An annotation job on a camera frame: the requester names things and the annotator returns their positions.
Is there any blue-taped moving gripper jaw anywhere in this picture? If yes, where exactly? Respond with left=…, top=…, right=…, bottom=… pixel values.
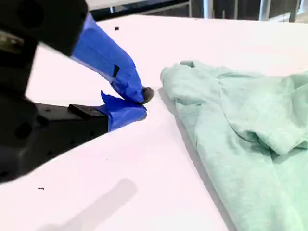
left=0, top=0, right=155, bottom=105

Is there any blue-taped fixed gripper jaw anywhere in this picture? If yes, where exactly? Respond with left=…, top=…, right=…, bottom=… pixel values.
left=21, top=90, right=148, bottom=167

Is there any pale green T-shirt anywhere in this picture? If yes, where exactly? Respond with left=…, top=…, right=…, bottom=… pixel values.
left=160, top=60, right=308, bottom=231

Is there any white metal post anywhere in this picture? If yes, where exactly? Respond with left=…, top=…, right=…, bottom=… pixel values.
left=259, top=0, right=271, bottom=22
left=204, top=0, right=214, bottom=19

